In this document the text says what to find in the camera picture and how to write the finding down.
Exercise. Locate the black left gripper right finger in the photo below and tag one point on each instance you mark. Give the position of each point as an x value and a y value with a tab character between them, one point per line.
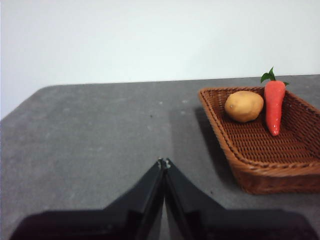
212	222

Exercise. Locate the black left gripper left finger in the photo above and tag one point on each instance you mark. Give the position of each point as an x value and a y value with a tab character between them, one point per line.
112	222

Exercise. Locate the brown wicker basket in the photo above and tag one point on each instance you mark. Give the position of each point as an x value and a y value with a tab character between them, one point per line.
265	165

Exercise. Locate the yellow-brown potato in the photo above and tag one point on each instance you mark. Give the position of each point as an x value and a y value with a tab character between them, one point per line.
243	106

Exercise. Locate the orange carrot with green leaves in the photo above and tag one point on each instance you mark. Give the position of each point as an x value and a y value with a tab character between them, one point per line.
274	105

